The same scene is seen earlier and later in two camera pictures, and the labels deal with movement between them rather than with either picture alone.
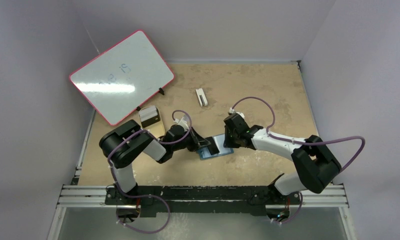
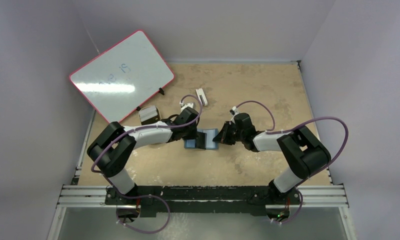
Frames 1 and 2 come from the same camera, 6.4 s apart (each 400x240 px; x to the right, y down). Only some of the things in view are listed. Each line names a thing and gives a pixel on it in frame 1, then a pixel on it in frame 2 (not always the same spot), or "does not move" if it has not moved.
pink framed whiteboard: x=121 y=79 does not move
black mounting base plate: x=201 y=201 does not move
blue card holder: x=204 y=153 to x=212 y=139
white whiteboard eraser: x=202 y=98 does not move
